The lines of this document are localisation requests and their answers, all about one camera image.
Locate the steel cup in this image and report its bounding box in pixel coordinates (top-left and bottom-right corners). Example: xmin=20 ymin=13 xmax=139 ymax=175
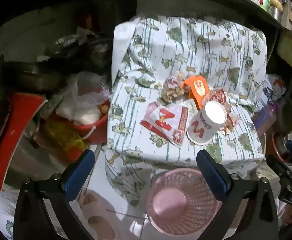
xmin=268 ymin=4 xmax=284 ymax=22

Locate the yellow packet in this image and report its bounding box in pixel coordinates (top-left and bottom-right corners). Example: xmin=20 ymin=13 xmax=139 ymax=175
xmin=45 ymin=119 xmax=89 ymax=160

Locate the red and white wrapper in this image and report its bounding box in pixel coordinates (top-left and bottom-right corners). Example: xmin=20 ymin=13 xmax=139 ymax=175
xmin=207 ymin=88 xmax=240 ymax=133

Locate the white paper cup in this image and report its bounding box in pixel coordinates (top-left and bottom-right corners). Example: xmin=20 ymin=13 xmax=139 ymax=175
xmin=186 ymin=101 xmax=228 ymax=145

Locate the red board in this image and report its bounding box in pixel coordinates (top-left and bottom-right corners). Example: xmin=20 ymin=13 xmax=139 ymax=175
xmin=0 ymin=92 xmax=48 ymax=193

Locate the dark metal pan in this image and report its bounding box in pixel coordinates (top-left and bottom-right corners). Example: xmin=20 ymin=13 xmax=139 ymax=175
xmin=0 ymin=60 xmax=66 ymax=92

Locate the clear plastic bag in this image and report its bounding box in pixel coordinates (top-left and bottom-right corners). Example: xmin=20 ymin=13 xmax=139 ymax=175
xmin=55 ymin=71 xmax=109 ymax=126

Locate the cat-printed white cloth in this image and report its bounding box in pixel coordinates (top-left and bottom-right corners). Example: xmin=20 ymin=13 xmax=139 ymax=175
xmin=105 ymin=15 xmax=268 ymax=207

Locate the orange cardboard box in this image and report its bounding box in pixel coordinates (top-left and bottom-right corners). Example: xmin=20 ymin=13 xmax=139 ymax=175
xmin=181 ymin=76 xmax=210 ymax=109

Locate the red and white paper bag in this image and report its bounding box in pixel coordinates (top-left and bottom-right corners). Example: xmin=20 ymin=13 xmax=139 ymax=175
xmin=140 ymin=101 xmax=189 ymax=146

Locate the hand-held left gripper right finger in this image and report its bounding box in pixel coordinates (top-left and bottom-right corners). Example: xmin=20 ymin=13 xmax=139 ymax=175
xmin=196 ymin=149 xmax=279 ymax=240

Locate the beige paper wrapper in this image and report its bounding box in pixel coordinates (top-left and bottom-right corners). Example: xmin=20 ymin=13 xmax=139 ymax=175
xmin=160 ymin=71 xmax=189 ymax=103

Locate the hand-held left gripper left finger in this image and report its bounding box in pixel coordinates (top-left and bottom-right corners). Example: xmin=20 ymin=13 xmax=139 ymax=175
xmin=13 ymin=149 xmax=95 ymax=240

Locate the white paper bag red print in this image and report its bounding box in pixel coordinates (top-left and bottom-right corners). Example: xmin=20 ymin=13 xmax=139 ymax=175
xmin=261 ymin=74 xmax=287 ymax=105

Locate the pink mesh wastebasket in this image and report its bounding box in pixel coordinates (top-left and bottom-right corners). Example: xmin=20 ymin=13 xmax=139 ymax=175
xmin=146 ymin=168 xmax=223 ymax=235

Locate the red plastic basin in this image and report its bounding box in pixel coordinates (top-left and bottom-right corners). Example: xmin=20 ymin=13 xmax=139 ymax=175
xmin=67 ymin=100 xmax=111 ymax=144

